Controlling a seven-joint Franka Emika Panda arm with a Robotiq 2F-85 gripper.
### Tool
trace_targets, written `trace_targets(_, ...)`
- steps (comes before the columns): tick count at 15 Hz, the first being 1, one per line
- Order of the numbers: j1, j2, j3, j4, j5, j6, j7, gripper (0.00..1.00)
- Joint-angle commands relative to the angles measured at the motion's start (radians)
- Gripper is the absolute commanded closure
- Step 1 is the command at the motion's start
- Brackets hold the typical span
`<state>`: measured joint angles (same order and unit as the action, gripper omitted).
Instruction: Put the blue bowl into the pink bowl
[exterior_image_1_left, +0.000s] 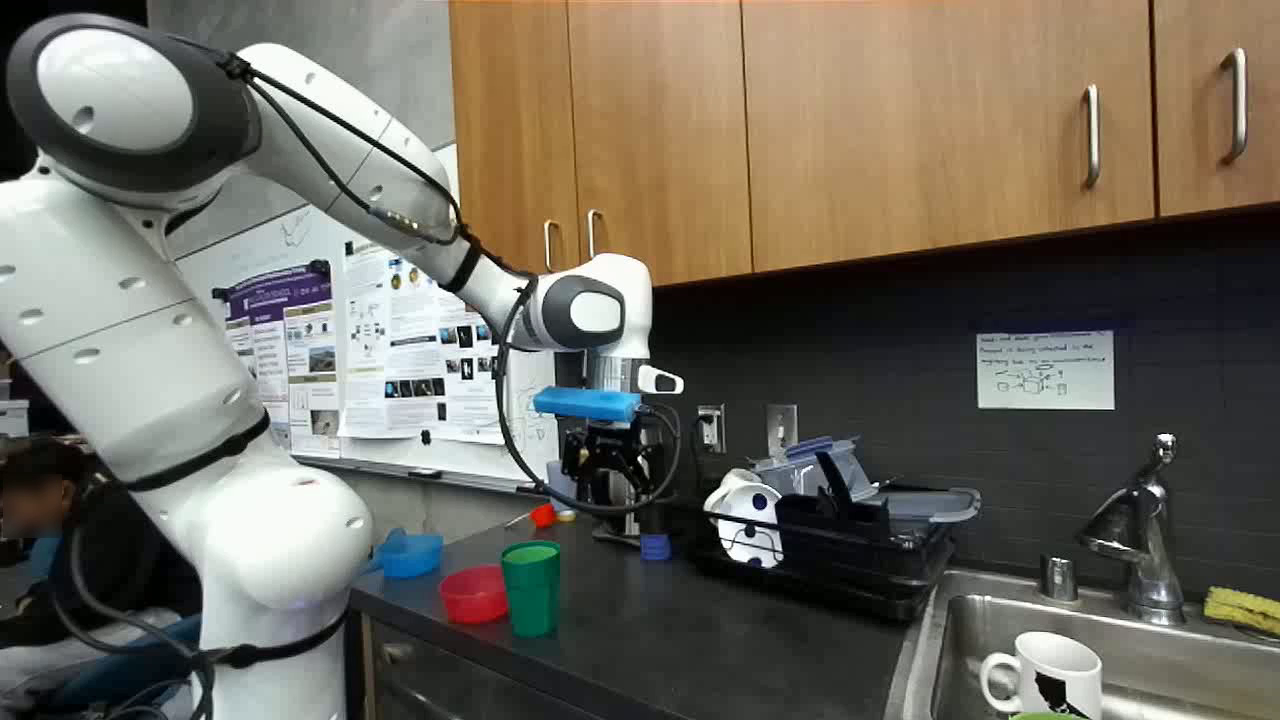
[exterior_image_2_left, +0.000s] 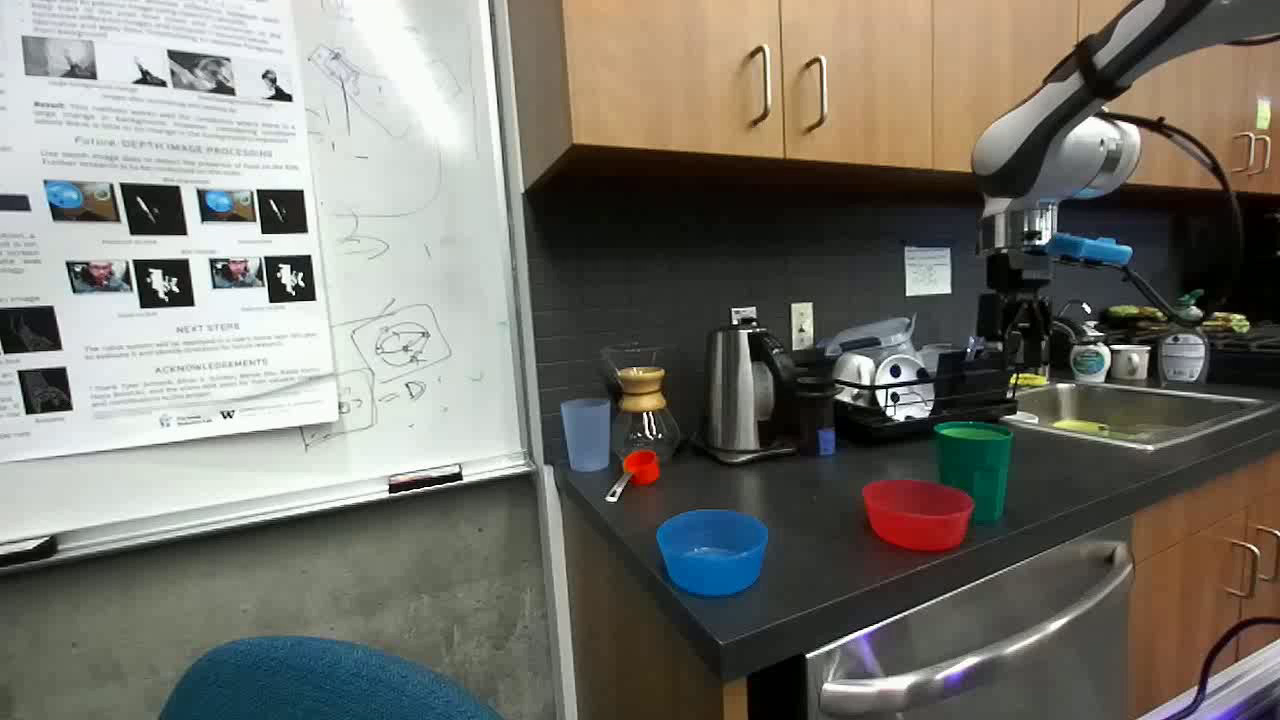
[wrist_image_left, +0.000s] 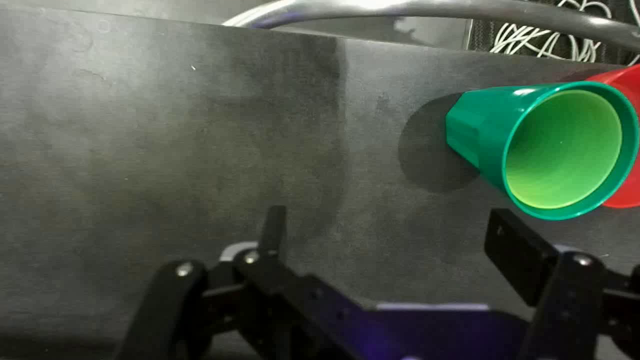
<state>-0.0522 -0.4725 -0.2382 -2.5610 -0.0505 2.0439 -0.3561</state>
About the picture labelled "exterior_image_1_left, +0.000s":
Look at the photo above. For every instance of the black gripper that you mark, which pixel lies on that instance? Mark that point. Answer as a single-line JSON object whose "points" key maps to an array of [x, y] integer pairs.
{"points": [[606, 454]]}

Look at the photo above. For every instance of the blue plastic bowl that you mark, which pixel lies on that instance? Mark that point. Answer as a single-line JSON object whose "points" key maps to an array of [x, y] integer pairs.
{"points": [[410, 552]]}

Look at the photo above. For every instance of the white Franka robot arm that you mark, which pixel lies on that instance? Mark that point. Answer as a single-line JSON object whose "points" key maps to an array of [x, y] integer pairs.
{"points": [[134, 335]]}

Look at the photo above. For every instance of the pink plastic bowl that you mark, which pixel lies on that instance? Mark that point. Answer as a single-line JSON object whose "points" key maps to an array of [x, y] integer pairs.
{"points": [[474, 599]]}

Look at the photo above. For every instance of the small blue cup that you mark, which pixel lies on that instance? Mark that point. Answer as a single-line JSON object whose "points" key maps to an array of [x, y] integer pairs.
{"points": [[653, 545]]}

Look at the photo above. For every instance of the white perforated strainer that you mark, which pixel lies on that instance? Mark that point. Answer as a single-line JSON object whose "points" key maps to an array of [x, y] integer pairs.
{"points": [[746, 514]]}

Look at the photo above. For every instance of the green plastic cup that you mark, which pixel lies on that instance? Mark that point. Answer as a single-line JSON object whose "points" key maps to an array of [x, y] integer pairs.
{"points": [[533, 593]]}

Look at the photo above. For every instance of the blue grey container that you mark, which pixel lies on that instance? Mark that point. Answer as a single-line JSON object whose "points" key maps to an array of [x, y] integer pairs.
{"points": [[835, 467]]}

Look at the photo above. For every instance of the research poster with photos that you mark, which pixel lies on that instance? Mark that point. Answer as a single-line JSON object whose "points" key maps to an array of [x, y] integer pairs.
{"points": [[413, 361]]}

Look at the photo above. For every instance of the grey plate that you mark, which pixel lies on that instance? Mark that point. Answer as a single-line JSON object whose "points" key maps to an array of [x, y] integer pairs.
{"points": [[935, 507]]}

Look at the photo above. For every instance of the purple header poster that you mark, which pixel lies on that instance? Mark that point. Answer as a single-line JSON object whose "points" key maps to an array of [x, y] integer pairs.
{"points": [[286, 347]]}

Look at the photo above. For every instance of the medium wooden cabinet door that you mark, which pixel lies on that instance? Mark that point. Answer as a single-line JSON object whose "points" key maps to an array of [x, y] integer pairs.
{"points": [[662, 123]]}

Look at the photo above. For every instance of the narrow wooden cabinet door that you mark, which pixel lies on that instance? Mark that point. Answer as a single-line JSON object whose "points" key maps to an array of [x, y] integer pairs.
{"points": [[513, 123]]}

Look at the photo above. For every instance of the whiteboard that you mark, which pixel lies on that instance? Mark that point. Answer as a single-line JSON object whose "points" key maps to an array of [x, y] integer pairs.
{"points": [[305, 240]]}

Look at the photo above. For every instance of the metal sink knob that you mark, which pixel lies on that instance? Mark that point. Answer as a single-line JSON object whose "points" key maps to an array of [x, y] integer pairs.
{"points": [[1059, 577]]}

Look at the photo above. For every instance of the white mug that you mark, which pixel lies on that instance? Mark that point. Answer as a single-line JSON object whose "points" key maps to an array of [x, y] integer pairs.
{"points": [[1055, 674]]}

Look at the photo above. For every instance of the wide wooden cabinet door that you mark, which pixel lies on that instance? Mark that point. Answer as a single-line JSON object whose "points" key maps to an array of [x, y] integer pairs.
{"points": [[935, 123]]}

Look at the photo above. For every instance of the chrome sink faucet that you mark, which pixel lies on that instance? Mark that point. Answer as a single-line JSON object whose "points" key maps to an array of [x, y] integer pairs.
{"points": [[1134, 533]]}

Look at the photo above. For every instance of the stainless steel sink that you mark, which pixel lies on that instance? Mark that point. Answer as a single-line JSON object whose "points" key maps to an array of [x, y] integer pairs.
{"points": [[1146, 661]]}

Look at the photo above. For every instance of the yellow sponge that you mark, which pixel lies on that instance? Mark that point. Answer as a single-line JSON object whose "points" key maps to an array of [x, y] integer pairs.
{"points": [[1241, 610]]}

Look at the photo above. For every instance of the wooden cabinet door at edge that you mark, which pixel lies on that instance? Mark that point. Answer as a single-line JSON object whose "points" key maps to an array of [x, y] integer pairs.
{"points": [[1221, 105]]}

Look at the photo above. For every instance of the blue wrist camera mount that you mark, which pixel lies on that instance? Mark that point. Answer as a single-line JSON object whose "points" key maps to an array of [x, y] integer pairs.
{"points": [[584, 400]]}

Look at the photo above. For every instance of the tall wall outlet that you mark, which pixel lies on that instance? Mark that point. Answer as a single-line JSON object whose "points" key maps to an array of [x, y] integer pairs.
{"points": [[781, 429]]}

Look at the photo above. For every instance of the white wall notice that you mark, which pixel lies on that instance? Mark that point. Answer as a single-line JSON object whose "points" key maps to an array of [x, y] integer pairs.
{"points": [[1046, 371]]}

